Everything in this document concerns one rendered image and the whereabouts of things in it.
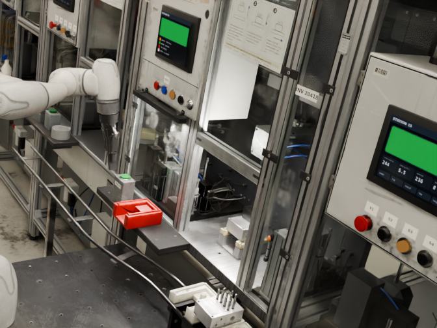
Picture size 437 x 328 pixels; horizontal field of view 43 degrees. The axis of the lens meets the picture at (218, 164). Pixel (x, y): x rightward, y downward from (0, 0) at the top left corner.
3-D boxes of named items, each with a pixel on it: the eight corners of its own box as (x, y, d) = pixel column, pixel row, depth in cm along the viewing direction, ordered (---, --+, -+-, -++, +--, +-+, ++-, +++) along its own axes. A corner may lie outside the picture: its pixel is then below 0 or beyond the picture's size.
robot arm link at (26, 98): (51, 81, 173) (14, 70, 176) (14, 86, 156) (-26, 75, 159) (47, 121, 177) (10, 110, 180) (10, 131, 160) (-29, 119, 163)
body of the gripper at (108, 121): (121, 112, 223) (123, 135, 225) (112, 109, 229) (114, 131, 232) (104, 115, 219) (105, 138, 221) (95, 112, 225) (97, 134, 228)
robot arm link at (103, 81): (125, 96, 226) (96, 95, 229) (123, 57, 221) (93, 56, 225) (113, 101, 216) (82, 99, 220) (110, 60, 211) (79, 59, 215)
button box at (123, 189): (110, 199, 236) (114, 174, 232) (127, 197, 241) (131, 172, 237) (119, 207, 230) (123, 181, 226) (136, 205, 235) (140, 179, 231)
